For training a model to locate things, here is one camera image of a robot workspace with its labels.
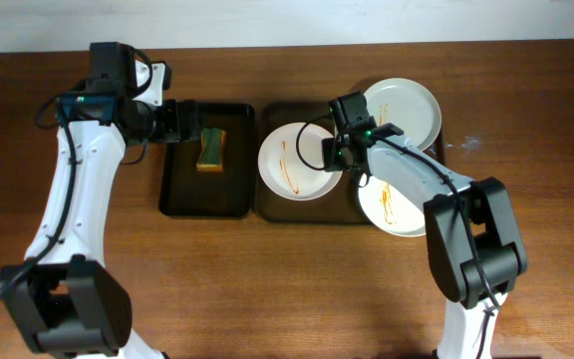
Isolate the green yellow sponge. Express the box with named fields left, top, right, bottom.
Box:
left=196, top=128, right=226, bottom=173

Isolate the white plate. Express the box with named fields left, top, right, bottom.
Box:
left=358, top=175, right=426, bottom=237
left=364, top=78, right=441, bottom=151
left=257, top=123, right=342, bottom=201

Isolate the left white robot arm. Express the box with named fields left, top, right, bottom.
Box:
left=0, top=91, right=202, bottom=358

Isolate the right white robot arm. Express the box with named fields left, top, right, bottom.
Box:
left=322, top=128, right=528, bottom=358

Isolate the right dark tray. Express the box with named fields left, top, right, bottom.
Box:
left=253, top=100, right=446, bottom=225

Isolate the dark tray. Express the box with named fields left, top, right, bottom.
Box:
left=158, top=103, right=256, bottom=218
left=253, top=100, right=446, bottom=225

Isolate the left dark tray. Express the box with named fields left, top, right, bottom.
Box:
left=158, top=103, right=256, bottom=218

